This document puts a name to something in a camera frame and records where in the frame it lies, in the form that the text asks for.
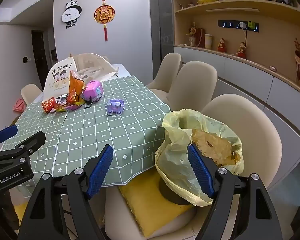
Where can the dark red bag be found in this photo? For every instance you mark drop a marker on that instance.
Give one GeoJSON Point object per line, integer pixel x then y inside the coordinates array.
{"type": "Point", "coordinates": [200, 38]}

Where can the white and yellow cup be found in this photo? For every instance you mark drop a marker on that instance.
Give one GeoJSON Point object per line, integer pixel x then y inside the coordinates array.
{"type": "Point", "coordinates": [208, 42]}

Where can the yellow toy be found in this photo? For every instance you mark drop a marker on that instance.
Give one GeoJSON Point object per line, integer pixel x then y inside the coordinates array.
{"type": "Point", "coordinates": [207, 0]}

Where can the yellow trash bag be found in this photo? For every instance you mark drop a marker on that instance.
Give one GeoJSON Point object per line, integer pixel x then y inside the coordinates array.
{"type": "Point", "coordinates": [172, 160]}

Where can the grey sideboard cabinet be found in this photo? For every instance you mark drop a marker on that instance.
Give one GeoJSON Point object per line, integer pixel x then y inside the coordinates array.
{"type": "Point", "coordinates": [240, 80]}

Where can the pink toy box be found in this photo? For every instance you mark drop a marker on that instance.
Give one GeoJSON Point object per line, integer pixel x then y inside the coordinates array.
{"type": "Point", "coordinates": [91, 90]}

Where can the dark door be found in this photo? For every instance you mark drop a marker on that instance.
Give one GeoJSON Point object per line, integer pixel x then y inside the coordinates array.
{"type": "Point", "coordinates": [40, 55]}

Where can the wall switch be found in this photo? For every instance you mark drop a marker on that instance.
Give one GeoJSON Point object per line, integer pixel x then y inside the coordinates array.
{"type": "Point", "coordinates": [25, 59]}

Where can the wooden wall shelf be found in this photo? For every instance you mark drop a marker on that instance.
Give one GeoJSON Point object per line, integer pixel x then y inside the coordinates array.
{"type": "Point", "coordinates": [265, 45]}

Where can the green plug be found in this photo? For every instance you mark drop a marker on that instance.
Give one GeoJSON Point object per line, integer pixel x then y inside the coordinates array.
{"type": "Point", "coordinates": [251, 24]}

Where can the yellow seat cushion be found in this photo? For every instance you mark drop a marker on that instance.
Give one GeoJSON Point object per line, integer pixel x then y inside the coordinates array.
{"type": "Point", "coordinates": [145, 205]}

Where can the red knot wall ornament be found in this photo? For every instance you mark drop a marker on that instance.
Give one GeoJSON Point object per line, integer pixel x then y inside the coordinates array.
{"type": "Point", "coordinates": [103, 13]}

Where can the grey tall cabinet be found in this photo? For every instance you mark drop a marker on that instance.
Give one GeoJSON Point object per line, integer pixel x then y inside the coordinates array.
{"type": "Point", "coordinates": [162, 30]}

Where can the panda wall clock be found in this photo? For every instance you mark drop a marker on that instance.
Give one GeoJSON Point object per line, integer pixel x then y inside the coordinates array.
{"type": "Point", "coordinates": [71, 13]}

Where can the red snack wrapper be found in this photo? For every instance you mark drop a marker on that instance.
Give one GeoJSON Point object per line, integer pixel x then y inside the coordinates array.
{"type": "Point", "coordinates": [48, 104]}

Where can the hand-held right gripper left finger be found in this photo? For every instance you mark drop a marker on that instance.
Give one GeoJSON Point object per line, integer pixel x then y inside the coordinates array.
{"type": "Point", "coordinates": [101, 172]}

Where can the purple toy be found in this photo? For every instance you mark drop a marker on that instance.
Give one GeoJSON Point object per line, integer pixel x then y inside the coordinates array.
{"type": "Point", "coordinates": [115, 106]}

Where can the beige chair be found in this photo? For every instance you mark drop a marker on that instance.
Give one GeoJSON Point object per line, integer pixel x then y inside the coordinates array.
{"type": "Point", "coordinates": [167, 67]}
{"type": "Point", "coordinates": [252, 135]}
{"type": "Point", "coordinates": [31, 91]}
{"type": "Point", "coordinates": [192, 85]}

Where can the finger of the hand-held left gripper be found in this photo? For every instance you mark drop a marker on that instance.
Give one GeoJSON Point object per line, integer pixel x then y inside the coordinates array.
{"type": "Point", "coordinates": [6, 132]}
{"type": "Point", "coordinates": [32, 140]}

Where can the green checkered tablecloth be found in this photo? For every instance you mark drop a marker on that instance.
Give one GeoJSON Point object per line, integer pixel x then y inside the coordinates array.
{"type": "Point", "coordinates": [90, 130]}

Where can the red paper bag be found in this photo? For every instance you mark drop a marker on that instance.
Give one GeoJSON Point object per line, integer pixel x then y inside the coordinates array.
{"type": "Point", "coordinates": [18, 105]}

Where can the orange foil snack bag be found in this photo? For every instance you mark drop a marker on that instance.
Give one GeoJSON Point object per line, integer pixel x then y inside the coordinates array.
{"type": "Point", "coordinates": [75, 87]}

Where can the brown paper bag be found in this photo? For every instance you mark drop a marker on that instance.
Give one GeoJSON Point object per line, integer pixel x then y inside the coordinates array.
{"type": "Point", "coordinates": [215, 145]}

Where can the black trash bin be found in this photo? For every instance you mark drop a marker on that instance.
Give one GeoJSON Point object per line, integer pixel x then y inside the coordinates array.
{"type": "Point", "coordinates": [170, 195]}

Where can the flower vase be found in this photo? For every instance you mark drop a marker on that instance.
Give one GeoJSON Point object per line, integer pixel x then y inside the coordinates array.
{"type": "Point", "coordinates": [192, 38]}

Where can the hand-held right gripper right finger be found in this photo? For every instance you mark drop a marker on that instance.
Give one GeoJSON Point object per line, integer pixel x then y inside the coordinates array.
{"type": "Point", "coordinates": [200, 172]}

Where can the person's left forearm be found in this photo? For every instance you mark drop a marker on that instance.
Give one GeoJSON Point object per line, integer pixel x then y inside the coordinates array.
{"type": "Point", "coordinates": [0, 215]}

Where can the pink candy wrapper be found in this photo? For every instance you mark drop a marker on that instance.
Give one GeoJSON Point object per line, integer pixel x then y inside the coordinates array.
{"type": "Point", "coordinates": [75, 108]}

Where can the white charger plug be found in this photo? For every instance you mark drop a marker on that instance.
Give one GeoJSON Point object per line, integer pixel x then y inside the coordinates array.
{"type": "Point", "coordinates": [242, 25]}

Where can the black power strip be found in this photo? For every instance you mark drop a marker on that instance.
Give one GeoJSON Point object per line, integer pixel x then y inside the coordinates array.
{"type": "Point", "coordinates": [232, 25]}

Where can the beige mesh food cover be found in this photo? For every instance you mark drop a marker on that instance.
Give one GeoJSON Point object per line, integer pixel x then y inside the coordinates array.
{"type": "Point", "coordinates": [60, 66]}

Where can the red seated figurine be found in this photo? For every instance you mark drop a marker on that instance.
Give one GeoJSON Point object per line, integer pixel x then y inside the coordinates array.
{"type": "Point", "coordinates": [222, 46]}
{"type": "Point", "coordinates": [241, 51]}

